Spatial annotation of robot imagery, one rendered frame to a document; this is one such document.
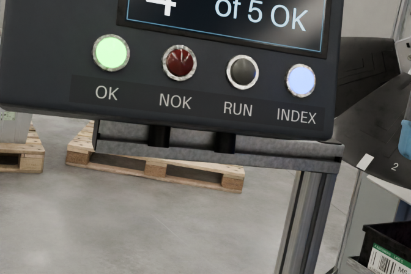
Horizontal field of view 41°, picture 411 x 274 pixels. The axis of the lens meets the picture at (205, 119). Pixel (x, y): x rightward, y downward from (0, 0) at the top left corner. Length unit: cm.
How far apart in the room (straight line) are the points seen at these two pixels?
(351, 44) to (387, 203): 126
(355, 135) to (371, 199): 153
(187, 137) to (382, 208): 208
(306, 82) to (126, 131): 15
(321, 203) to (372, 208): 202
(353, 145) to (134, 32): 71
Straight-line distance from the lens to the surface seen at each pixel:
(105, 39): 39
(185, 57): 39
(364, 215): 262
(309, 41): 44
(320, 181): 55
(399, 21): 257
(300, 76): 43
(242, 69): 41
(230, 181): 369
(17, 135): 359
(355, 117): 108
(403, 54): 126
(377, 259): 88
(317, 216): 55
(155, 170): 367
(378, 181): 135
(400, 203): 136
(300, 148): 52
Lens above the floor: 116
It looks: 11 degrees down
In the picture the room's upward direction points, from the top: 10 degrees clockwise
